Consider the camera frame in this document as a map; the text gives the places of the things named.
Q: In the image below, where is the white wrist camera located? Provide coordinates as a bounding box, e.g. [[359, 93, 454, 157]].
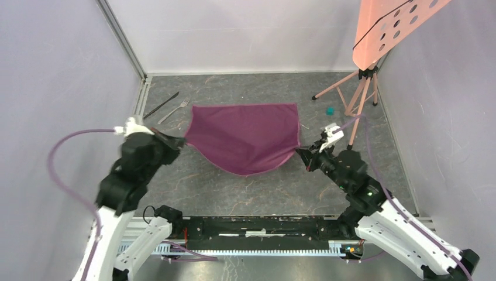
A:
[[318, 123, 344, 152], [113, 117, 154, 138]]

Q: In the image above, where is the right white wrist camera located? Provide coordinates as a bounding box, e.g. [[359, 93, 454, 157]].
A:
[[318, 123, 344, 152]]

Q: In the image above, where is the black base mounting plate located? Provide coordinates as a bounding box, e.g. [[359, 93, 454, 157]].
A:
[[169, 215, 359, 251]]

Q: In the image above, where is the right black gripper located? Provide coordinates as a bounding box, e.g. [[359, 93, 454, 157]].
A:
[[295, 138, 350, 191]]

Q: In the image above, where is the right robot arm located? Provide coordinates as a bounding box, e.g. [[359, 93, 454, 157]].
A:
[[296, 140, 480, 280]]

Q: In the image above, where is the aluminium frame rail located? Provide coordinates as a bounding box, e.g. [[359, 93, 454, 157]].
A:
[[97, 0, 153, 218]]

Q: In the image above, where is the black knife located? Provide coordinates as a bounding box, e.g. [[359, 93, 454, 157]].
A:
[[143, 91, 180, 119]]

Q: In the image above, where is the silver fork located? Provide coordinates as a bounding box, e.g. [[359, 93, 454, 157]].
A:
[[157, 97, 191, 125]]

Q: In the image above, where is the pink music stand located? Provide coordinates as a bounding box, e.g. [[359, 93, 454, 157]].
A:
[[311, 0, 452, 151]]

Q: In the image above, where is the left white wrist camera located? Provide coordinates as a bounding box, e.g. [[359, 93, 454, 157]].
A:
[[113, 117, 154, 138]]

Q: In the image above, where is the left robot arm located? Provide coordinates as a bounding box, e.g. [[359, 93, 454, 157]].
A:
[[73, 125, 186, 280]]

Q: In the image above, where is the teal cube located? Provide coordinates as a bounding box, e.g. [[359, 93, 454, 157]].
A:
[[326, 107, 335, 116]]

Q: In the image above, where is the purple cloth napkin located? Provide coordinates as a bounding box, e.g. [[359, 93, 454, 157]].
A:
[[185, 103, 301, 176]]

